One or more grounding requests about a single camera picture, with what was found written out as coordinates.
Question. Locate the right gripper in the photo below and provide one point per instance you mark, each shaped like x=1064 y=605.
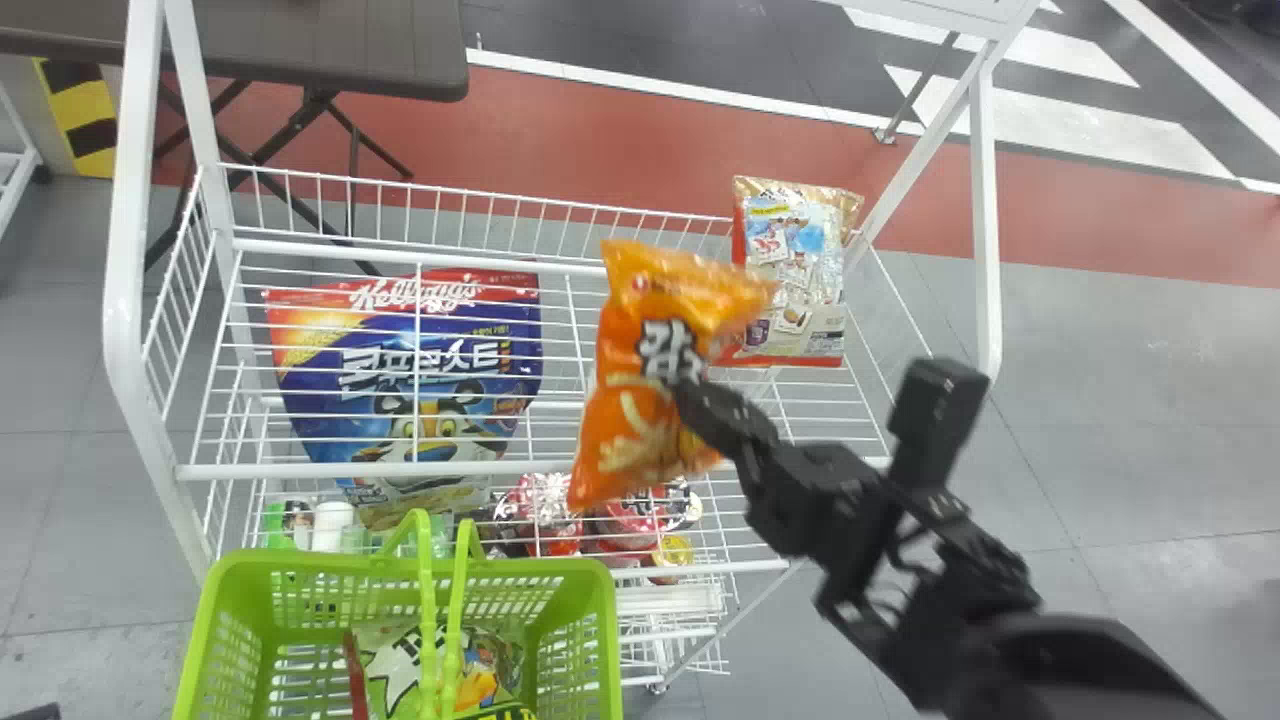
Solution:
x=820 y=495

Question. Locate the orange snack packet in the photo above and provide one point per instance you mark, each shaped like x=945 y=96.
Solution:
x=655 y=300

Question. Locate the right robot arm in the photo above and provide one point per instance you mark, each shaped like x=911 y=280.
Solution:
x=1010 y=650

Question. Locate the red noodle cup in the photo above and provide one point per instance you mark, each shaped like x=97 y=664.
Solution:
x=640 y=525

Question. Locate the white and red snack packet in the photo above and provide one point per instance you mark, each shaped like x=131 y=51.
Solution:
x=800 y=270

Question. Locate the silver and red snack packet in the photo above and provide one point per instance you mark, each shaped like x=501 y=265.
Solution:
x=540 y=510

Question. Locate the blue cereal bag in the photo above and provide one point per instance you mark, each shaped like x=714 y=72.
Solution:
x=400 y=370

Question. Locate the green snack packet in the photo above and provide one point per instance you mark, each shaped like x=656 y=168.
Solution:
x=480 y=670

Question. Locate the white bottle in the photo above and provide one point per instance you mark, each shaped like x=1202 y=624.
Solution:
x=332 y=525

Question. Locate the green basket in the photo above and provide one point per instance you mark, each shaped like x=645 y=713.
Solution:
x=300 y=585

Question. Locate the green bottle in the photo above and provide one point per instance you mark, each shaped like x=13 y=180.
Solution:
x=273 y=525

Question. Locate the dark side table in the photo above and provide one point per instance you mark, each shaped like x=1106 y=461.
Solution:
x=300 y=40

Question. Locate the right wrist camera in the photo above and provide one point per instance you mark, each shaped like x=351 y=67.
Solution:
x=935 y=415

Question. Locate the yellow and black striped post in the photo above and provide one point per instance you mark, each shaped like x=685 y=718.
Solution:
x=85 y=120

